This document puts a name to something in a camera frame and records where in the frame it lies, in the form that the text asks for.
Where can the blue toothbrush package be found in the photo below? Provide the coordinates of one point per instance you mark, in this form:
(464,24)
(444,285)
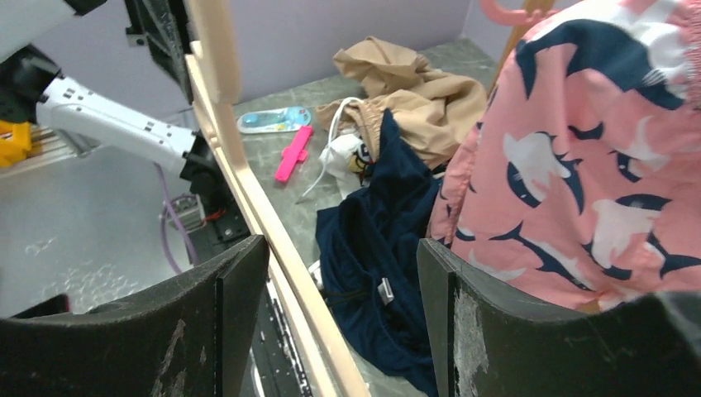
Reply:
(279,120)

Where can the pink hanger holding shorts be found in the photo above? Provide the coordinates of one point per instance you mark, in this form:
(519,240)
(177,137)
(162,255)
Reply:
(531,12)

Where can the pink plastic clip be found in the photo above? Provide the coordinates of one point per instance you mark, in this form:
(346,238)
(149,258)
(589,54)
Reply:
(294,153)

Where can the beige shorts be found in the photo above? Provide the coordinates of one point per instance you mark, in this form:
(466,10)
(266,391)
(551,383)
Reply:
(435,110)

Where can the navy blue shorts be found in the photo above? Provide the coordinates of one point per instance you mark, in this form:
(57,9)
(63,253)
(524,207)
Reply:
(368,259)

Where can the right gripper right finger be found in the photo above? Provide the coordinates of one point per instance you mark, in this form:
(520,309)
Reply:
(490,339)

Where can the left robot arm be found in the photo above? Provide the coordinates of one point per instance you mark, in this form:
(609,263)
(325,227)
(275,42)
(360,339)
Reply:
(35,89)

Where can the pink shark print shorts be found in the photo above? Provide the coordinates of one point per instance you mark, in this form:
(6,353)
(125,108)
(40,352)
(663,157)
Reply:
(580,184)

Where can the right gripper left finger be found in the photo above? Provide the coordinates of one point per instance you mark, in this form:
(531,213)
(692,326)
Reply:
(189,335)

